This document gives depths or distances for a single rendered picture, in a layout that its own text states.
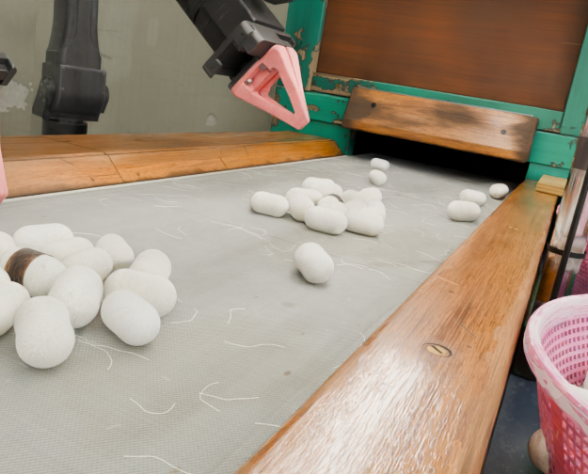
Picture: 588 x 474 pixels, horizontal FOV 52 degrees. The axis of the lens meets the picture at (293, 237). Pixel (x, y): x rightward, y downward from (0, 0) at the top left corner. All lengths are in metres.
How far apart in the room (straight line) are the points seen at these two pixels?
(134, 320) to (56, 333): 0.03
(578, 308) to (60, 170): 0.40
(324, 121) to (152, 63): 1.43
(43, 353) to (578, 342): 0.26
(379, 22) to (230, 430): 0.94
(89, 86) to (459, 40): 0.58
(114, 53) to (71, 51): 1.70
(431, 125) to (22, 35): 2.19
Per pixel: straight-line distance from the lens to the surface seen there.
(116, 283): 0.29
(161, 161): 0.63
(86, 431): 0.21
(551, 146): 1.02
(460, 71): 1.05
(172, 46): 2.40
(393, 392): 0.21
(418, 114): 1.00
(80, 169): 0.55
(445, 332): 0.27
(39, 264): 0.30
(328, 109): 1.10
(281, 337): 0.29
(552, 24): 1.05
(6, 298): 0.27
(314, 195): 0.56
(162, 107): 2.42
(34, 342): 0.23
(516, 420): 0.42
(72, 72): 0.90
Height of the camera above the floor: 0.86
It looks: 15 degrees down
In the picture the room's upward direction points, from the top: 9 degrees clockwise
